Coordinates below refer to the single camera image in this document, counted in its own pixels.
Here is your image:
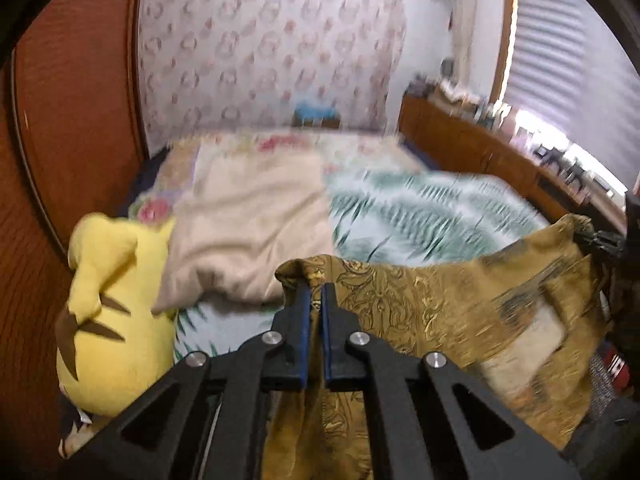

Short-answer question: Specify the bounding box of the wooden sideboard cabinet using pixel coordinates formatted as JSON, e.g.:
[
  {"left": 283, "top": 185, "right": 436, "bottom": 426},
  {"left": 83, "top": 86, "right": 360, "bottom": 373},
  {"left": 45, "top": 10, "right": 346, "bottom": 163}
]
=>
[{"left": 397, "top": 92, "right": 627, "bottom": 234}]

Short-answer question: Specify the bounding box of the sheer ring-patterned curtain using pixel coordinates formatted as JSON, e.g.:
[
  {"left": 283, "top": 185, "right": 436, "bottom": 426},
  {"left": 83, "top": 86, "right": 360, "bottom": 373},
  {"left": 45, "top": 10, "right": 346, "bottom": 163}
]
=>
[{"left": 137, "top": 0, "right": 409, "bottom": 137}]

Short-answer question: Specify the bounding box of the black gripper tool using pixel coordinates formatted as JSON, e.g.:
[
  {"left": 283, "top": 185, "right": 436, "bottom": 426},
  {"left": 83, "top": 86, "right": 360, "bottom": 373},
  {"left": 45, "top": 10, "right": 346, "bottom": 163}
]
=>
[
  {"left": 537, "top": 147, "right": 566, "bottom": 169},
  {"left": 560, "top": 160, "right": 591, "bottom": 186}
]

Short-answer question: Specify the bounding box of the palm leaf print sheet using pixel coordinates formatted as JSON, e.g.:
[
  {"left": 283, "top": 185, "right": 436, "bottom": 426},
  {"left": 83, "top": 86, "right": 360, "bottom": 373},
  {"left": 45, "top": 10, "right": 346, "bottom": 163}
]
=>
[{"left": 172, "top": 170, "right": 552, "bottom": 362}]

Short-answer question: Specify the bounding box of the wooden headboard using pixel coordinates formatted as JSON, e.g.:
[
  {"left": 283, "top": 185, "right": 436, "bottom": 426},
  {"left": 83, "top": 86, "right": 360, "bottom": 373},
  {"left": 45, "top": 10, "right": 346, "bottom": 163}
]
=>
[{"left": 0, "top": 0, "right": 152, "bottom": 461}]

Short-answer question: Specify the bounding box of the beige blanket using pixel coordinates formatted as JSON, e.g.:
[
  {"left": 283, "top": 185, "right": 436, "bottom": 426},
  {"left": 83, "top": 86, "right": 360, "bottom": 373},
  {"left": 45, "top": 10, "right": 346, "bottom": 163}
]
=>
[{"left": 152, "top": 152, "right": 337, "bottom": 317}]

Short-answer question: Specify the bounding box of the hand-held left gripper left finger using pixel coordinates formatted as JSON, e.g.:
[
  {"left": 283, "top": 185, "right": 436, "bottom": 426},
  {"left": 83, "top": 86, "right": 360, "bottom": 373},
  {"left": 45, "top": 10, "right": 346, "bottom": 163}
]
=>
[{"left": 65, "top": 276, "right": 311, "bottom": 480}]

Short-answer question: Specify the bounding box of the beige tied curtain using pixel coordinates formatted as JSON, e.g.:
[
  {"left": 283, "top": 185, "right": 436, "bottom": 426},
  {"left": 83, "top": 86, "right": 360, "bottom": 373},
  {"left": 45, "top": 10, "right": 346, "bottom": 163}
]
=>
[{"left": 447, "top": 0, "right": 477, "bottom": 82}]

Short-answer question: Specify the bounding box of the blue plastic bag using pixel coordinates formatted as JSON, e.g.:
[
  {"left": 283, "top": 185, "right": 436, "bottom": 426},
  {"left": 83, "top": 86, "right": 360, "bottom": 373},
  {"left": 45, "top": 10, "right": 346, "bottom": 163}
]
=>
[{"left": 292, "top": 102, "right": 342, "bottom": 119}]

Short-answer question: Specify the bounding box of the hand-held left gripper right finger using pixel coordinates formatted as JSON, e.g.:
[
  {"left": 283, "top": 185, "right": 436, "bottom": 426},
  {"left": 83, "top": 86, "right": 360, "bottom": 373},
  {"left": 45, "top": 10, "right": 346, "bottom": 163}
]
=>
[{"left": 320, "top": 282, "right": 581, "bottom": 480}]

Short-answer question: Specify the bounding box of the person's dark printed clothing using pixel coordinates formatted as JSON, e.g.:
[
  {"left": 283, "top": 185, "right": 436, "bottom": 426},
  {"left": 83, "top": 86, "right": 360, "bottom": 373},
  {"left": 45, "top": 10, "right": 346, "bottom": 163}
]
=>
[{"left": 589, "top": 345, "right": 640, "bottom": 463}]

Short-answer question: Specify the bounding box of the gold patterned shirt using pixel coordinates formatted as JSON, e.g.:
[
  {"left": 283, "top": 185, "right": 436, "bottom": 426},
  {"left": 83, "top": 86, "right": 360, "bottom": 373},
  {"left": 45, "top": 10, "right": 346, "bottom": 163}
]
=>
[{"left": 262, "top": 214, "right": 609, "bottom": 480}]

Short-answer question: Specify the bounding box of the open cardboard box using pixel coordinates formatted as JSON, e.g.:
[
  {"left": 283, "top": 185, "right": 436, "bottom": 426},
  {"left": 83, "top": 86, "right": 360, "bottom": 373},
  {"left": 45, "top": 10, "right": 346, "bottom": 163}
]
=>
[{"left": 434, "top": 82, "right": 469, "bottom": 107}]

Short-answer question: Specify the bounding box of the grey striped window blind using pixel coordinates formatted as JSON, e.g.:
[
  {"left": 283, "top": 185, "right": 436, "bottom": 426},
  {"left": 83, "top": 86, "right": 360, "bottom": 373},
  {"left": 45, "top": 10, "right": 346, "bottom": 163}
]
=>
[{"left": 502, "top": 0, "right": 640, "bottom": 192}]

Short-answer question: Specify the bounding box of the yellow plush toy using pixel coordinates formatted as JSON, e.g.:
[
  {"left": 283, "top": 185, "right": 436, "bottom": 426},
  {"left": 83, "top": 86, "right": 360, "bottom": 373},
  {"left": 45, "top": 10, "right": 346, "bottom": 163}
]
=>
[{"left": 54, "top": 212, "right": 179, "bottom": 419}]

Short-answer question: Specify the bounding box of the floral blanket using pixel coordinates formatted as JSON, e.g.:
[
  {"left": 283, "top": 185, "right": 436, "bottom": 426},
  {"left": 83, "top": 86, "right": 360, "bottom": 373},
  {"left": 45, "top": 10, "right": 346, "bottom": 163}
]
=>
[{"left": 127, "top": 130, "right": 427, "bottom": 227}]

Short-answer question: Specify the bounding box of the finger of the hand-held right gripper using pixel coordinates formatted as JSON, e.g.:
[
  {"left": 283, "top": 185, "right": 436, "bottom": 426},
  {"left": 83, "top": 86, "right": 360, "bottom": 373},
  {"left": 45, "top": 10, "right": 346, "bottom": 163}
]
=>
[{"left": 574, "top": 229, "right": 627, "bottom": 264}]

